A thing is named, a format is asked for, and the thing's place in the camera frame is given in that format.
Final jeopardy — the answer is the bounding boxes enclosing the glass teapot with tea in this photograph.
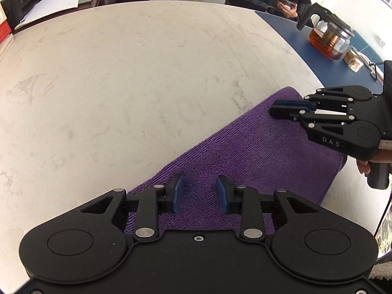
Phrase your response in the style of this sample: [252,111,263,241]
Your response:
[296,2,356,61]

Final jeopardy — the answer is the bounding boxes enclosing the pink desk calendar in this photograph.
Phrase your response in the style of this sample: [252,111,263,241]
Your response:
[0,18,13,42]

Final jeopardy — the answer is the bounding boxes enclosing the small white box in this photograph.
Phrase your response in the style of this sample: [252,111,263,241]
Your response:
[343,49,365,72]

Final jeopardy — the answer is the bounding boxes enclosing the person's fleece lined jacket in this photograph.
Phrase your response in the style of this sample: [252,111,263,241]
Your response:
[369,256,392,282]

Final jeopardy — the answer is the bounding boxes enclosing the blue mat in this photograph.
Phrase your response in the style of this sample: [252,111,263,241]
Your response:
[254,10,385,98]

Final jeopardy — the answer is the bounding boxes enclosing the person's right hand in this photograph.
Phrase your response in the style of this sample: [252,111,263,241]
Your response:
[356,147,392,176]

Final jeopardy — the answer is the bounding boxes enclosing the black frame eyeglasses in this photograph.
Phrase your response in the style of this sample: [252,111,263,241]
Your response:
[352,47,385,83]

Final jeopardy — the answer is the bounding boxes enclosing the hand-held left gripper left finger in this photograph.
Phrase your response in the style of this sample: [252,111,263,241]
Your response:
[80,174,184,239]

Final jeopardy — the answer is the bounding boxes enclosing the black inkjet printer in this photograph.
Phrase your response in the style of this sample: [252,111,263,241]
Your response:
[0,0,46,29]

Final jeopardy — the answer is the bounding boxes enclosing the purple towel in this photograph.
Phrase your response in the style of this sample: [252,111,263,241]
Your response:
[124,86,348,232]

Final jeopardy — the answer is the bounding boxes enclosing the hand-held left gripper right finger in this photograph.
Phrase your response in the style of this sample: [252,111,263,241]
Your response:
[216,175,320,241]

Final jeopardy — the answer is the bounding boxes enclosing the white paper stack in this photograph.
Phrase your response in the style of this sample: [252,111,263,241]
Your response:
[14,0,83,31]

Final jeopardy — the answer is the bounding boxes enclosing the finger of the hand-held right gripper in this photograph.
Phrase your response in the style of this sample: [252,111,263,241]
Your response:
[274,86,353,112]
[269,106,356,137]

